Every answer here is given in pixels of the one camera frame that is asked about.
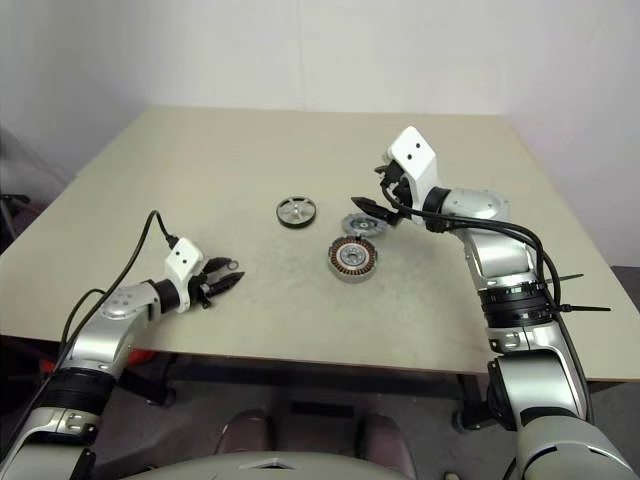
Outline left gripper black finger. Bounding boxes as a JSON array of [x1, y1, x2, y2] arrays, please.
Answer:
[[202, 271, 247, 301], [202, 256, 240, 277]]

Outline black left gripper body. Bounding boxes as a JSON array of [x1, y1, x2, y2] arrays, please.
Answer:
[[187, 263, 215, 309]]

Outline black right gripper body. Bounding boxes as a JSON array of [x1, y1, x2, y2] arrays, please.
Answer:
[[372, 157, 416, 209]]

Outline silver round motor lid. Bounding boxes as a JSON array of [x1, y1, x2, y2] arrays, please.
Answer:
[[340, 212, 389, 237]]

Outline silver motor housing copper windings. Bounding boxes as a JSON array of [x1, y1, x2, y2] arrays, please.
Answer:
[[327, 235, 382, 285]]

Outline black table underframe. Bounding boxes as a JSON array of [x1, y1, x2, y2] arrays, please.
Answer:
[[119, 349, 496, 431]]

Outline dark maroon rounded shape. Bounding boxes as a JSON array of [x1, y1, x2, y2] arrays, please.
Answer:
[[357, 412, 419, 480], [217, 408, 275, 457]]

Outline silver robot torso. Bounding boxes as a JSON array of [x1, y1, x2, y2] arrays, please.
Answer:
[[122, 449, 406, 480]]

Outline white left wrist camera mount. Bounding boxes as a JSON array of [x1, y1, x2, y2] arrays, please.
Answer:
[[164, 237, 205, 314]]

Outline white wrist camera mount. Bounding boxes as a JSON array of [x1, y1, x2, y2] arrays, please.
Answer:
[[387, 126, 441, 211], [164, 237, 205, 314]]

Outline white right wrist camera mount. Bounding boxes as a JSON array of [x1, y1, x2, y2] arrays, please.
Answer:
[[387, 126, 441, 211]]

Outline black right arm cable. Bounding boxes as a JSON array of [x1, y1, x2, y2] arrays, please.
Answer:
[[379, 182, 596, 426]]

